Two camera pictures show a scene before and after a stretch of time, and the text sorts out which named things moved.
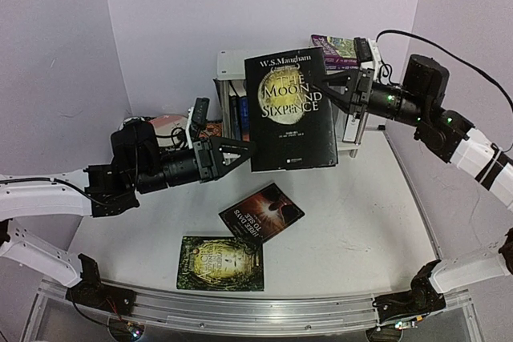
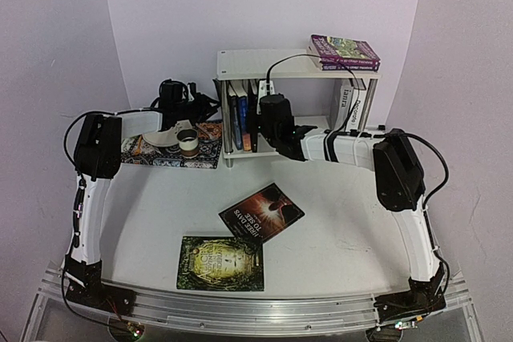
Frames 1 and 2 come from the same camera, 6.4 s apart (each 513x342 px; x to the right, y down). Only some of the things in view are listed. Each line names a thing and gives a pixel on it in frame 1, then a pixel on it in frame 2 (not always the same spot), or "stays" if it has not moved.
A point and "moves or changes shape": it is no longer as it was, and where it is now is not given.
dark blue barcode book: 236,118 stays
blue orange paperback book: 245,118 stays
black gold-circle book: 290,111 moves or changes shape
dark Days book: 264,214 stays
